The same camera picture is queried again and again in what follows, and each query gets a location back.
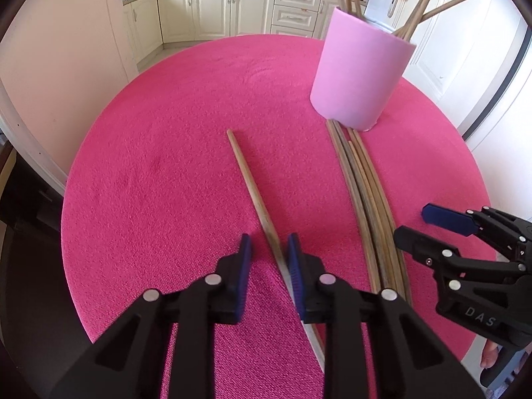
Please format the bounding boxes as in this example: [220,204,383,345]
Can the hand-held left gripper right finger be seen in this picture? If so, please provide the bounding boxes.
[287,233,470,399]

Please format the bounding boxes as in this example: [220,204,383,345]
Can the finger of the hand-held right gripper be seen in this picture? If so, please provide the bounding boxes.
[421,203,532,244]
[393,224,525,292]

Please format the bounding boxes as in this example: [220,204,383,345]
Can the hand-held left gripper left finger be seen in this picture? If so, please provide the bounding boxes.
[50,233,253,399]

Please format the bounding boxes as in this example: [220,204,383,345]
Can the pile of wooden chopsticks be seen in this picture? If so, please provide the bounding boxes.
[325,118,413,304]

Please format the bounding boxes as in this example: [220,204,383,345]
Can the pink cup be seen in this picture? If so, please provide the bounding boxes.
[310,7,416,133]

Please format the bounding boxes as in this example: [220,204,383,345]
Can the person's right hand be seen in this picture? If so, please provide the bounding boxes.
[481,338,507,369]

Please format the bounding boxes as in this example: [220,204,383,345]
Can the pink round table cover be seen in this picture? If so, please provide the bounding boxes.
[61,34,497,399]

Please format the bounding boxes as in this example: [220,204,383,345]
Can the white door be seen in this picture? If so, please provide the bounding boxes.
[361,0,462,104]

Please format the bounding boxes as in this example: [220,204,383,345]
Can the cream lower kitchen cabinets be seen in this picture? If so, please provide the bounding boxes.
[122,0,370,51]

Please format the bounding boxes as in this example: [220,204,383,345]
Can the black door frame strip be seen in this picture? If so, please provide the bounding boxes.
[457,21,532,138]

